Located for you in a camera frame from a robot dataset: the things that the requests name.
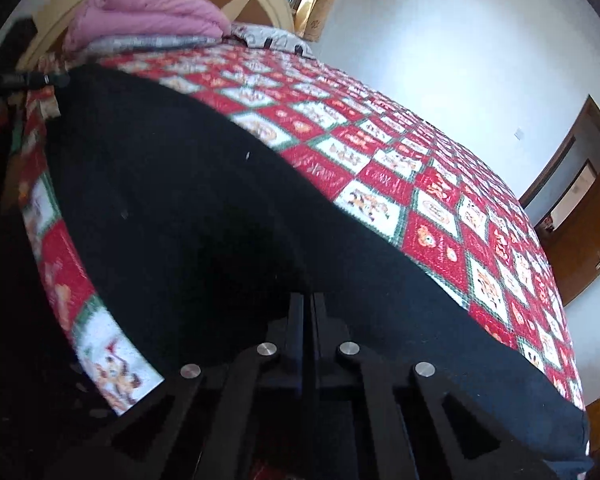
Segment folded pink blanket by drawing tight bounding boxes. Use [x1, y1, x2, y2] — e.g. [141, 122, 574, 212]
[62, 0, 230, 54]

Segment grey patterned pillow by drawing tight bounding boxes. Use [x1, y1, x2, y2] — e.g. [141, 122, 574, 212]
[224, 22, 315, 58]

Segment brown wooden door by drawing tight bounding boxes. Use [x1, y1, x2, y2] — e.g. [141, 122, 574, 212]
[544, 148, 600, 307]

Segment dark brown door frame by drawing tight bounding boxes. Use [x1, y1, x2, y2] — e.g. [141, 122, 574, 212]
[518, 96, 600, 208]

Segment black pants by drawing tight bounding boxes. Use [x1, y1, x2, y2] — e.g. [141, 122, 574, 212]
[45, 64, 592, 479]

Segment red checkered cartoon bedspread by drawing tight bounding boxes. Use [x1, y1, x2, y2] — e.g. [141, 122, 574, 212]
[19, 44, 582, 413]

